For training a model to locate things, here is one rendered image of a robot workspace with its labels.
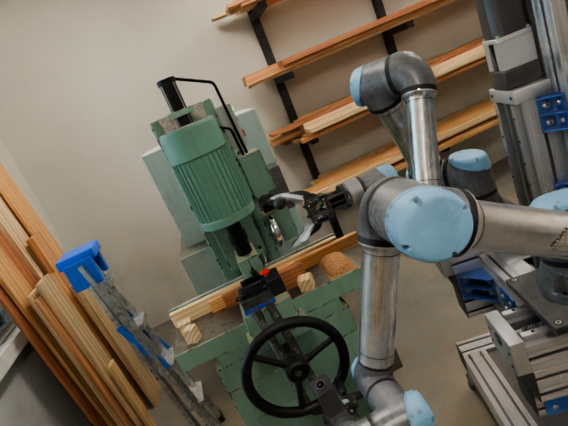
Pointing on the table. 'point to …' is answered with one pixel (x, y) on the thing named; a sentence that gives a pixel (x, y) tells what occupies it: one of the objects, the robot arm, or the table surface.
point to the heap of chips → (335, 264)
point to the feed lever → (271, 203)
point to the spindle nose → (238, 239)
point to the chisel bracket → (249, 262)
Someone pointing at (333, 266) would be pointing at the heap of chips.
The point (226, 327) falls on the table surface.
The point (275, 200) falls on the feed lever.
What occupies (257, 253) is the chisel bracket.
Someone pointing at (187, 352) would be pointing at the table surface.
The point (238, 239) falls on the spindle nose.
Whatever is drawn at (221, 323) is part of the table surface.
